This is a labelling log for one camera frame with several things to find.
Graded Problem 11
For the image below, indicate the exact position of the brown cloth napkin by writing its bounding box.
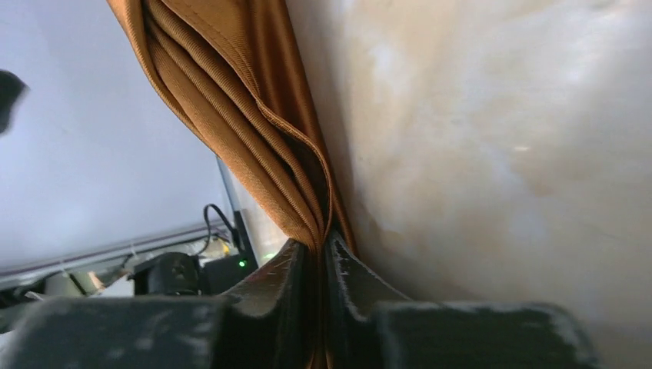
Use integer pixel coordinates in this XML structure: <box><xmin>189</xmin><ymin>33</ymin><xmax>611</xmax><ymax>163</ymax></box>
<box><xmin>109</xmin><ymin>1</ymin><xmax>354</xmax><ymax>368</ymax></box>

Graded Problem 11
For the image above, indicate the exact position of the aluminium frame rail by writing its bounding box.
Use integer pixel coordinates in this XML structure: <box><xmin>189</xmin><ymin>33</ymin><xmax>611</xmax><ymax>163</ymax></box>
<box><xmin>1</xmin><ymin>223</ymin><xmax>207</xmax><ymax>290</ymax></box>

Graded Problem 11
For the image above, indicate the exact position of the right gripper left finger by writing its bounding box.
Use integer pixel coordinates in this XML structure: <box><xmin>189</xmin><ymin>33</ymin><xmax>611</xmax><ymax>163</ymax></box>
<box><xmin>1</xmin><ymin>241</ymin><xmax>306</xmax><ymax>368</ymax></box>

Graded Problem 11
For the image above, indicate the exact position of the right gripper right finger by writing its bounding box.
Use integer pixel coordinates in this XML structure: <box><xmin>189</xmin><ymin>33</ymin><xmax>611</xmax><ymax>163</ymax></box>
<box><xmin>325</xmin><ymin>233</ymin><xmax>601</xmax><ymax>368</ymax></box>

